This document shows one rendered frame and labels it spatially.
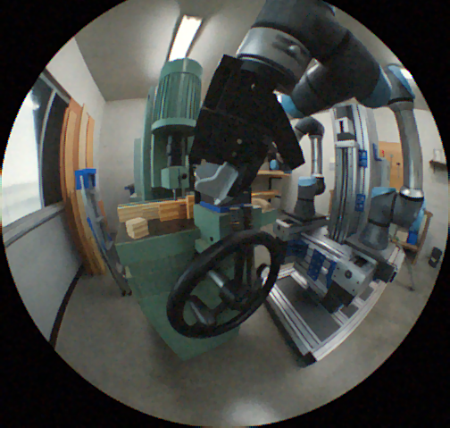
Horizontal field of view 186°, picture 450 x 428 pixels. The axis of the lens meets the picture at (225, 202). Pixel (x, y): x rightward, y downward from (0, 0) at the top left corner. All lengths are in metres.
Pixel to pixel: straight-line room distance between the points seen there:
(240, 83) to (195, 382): 1.15
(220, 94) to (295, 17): 0.12
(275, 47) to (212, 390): 1.17
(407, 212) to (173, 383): 1.31
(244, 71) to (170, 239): 0.36
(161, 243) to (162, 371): 0.93
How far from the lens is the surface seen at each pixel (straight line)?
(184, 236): 0.38
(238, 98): 0.16
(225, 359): 1.08
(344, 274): 0.58
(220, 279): 0.32
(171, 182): 0.45
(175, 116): 0.46
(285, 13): 0.18
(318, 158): 1.01
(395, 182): 3.37
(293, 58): 0.16
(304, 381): 1.14
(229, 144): 0.15
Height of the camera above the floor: 1.04
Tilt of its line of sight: 12 degrees down
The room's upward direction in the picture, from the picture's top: straight up
